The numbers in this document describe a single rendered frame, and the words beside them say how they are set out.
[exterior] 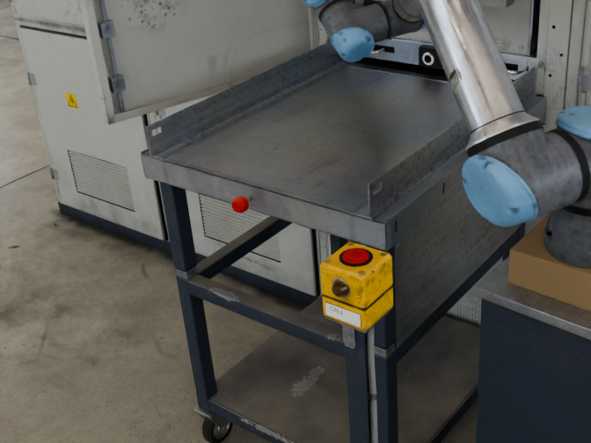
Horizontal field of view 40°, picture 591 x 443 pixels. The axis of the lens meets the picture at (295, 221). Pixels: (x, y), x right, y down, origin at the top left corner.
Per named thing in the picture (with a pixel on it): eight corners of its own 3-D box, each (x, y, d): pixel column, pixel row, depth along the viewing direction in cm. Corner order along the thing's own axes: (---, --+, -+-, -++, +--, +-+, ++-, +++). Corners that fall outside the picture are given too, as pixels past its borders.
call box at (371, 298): (365, 335, 121) (362, 277, 116) (322, 318, 125) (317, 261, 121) (394, 308, 126) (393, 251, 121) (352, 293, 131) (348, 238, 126)
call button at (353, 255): (360, 273, 119) (359, 264, 118) (337, 265, 121) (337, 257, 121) (375, 261, 122) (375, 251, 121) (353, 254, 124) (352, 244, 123)
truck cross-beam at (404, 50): (536, 83, 189) (537, 58, 187) (344, 54, 220) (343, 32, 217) (544, 76, 193) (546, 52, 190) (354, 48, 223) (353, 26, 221)
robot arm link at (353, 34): (396, 31, 161) (371, -11, 165) (345, 45, 158) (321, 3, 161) (387, 55, 168) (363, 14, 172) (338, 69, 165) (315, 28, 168)
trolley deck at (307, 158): (386, 251, 143) (385, 221, 140) (144, 177, 178) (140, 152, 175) (544, 121, 188) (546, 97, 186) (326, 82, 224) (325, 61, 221)
